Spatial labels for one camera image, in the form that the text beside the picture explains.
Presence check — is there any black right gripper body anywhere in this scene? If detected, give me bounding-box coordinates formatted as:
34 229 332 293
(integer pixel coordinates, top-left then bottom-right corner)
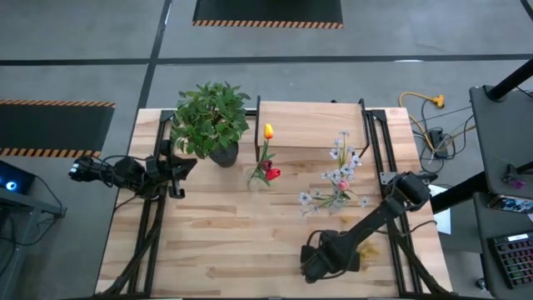
306 229 362 278

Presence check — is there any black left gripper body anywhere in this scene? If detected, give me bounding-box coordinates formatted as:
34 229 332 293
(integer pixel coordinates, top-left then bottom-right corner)
143 156 177 191

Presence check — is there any yellow daffodil bunch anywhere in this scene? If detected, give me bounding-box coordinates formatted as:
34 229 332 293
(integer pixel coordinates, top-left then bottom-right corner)
356 240 381 273

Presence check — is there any ribbed clear glass vase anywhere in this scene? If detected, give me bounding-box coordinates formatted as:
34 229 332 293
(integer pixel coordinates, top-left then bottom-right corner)
326 189 353 216

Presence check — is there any pink artificial flower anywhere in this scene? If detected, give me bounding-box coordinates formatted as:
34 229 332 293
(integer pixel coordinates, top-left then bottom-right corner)
331 177 352 209

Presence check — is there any narrow clear glass vase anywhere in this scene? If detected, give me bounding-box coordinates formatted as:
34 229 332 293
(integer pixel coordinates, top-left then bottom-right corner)
246 166 272 193

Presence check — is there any dark red artificial tulip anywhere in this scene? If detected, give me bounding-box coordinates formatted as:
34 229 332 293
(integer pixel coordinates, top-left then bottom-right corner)
249 158 275 188

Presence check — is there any white blue flower spray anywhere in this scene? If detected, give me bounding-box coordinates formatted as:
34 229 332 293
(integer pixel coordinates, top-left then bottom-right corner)
297 129 372 221

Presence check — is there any yellow orange artificial tulip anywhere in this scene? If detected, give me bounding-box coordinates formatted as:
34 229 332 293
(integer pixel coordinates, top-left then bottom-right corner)
249 122 276 188

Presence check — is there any green plant in black pot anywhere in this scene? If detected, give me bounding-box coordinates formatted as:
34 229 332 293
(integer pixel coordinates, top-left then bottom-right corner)
169 81 252 169

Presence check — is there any white paper sheet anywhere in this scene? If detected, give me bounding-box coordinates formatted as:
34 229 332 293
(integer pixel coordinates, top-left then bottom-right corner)
428 184 453 236

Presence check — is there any black hazard striped floor mat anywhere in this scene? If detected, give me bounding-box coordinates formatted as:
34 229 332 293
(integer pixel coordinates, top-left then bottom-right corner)
192 0 345 30
0 98 117 159

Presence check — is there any black desk pole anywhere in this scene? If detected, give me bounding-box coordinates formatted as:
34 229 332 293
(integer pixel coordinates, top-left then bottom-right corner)
485 57 533 103
428 160 533 215

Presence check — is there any grey metal stand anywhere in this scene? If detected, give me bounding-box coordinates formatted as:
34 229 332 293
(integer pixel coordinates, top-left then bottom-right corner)
0 187 67 300

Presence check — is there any black computer with blue light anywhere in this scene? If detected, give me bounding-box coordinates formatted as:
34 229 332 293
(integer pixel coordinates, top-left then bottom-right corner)
0 160 37 196

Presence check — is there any dark grey desk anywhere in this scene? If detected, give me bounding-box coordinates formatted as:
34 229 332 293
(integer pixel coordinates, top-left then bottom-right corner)
469 85 533 201
472 195 533 300

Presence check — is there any black power strip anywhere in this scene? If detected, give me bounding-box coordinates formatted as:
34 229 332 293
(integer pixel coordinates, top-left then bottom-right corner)
428 127 451 159

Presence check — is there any keyboard with colourful keys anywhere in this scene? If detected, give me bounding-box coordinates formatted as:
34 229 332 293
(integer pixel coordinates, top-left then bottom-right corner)
486 232 533 291

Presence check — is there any phone with colourful screen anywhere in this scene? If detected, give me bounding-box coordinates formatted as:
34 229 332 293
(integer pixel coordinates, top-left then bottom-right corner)
486 194 533 215

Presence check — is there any small purple object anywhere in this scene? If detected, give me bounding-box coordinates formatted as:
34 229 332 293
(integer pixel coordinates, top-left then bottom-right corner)
501 173 527 192

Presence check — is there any black aluminium rig frame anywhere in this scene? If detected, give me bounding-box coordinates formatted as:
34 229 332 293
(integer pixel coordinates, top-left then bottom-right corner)
93 97 455 299

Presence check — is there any wooden shelf with black frame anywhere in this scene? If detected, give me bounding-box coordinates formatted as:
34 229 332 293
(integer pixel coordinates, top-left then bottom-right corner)
253 95 371 164

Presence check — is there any black floor cable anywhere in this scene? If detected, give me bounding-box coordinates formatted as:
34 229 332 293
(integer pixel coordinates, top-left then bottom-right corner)
416 97 476 163

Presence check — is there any yellow extension cable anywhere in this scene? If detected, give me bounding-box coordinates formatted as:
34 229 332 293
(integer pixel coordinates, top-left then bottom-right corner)
398 91 478 158

